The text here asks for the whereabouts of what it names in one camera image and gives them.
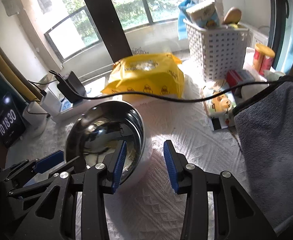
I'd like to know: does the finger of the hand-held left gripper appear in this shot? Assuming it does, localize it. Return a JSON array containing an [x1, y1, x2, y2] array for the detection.
[[8, 172, 62, 201], [0, 151, 65, 181]]

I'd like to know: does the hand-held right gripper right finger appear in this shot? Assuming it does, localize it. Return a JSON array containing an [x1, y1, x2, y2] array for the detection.
[[163, 140, 278, 240]]

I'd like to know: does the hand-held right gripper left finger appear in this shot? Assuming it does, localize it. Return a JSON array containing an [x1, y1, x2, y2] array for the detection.
[[13, 140, 127, 240]]

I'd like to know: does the stainless steel bowl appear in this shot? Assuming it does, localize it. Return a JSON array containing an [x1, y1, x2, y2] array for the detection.
[[65, 101, 145, 184]]

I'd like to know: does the white textured tablecloth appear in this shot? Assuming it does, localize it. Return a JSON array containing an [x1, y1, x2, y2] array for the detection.
[[1, 75, 252, 240]]

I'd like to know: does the white power strip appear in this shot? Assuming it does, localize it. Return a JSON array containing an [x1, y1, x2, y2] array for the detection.
[[50, 97, 87, 123]]

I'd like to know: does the tablet with clock display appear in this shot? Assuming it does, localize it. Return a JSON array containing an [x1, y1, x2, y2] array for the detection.
[[0, 91, 27, 148]]

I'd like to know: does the white charger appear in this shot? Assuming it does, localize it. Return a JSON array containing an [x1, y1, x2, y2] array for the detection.
[[40, 89, 62, 117]]

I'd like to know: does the small black card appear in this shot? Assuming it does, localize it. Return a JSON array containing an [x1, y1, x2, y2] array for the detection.
[[212, 117, 234, 131]]

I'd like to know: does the black power adapter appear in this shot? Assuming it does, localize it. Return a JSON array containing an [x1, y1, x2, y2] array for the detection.
[[57, 71, 85, 103]]

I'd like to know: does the cartoon print tissue packet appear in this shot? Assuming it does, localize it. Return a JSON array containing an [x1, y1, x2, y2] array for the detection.
[[203, 79, 237, 118]]

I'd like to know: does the yellow plastic packet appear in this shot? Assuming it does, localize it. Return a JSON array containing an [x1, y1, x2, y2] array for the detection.
[[101, 52, 185, 103]]

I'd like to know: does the grey towel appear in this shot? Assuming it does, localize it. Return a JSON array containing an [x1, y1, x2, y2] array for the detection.
[[233, 76, 293, 235]]

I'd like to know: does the yellow curtain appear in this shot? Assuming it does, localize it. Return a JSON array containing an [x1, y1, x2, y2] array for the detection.
[[0, 27, 45, 103]]

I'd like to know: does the red box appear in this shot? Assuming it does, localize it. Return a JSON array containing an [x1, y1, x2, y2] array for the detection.
[[227, 70, 256, 90]]

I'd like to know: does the white plastic basket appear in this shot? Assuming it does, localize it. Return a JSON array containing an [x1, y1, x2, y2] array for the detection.
[[183, 19, 250, 82]]

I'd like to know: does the can with yellow lid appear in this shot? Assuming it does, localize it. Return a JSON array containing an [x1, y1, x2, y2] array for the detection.
[[253, 44, 276, 75]]

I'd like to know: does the blue bag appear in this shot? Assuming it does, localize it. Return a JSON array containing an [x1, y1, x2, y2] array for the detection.
[[178, 0, 199, 40]]

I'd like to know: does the blue snack box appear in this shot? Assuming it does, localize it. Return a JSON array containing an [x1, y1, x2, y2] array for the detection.
[[186, 1, 221, 29]]

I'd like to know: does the brown rounded object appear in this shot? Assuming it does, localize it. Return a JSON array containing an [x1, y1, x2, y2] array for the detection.
[[223, 7, 242, 25]]

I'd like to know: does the thin black charger cable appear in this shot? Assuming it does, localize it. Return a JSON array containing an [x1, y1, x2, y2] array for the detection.
[[28, 80, 47, 97]]

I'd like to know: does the dark window frame post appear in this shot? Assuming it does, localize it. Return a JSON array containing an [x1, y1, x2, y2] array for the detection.
[[75, 0, 133, 56]]

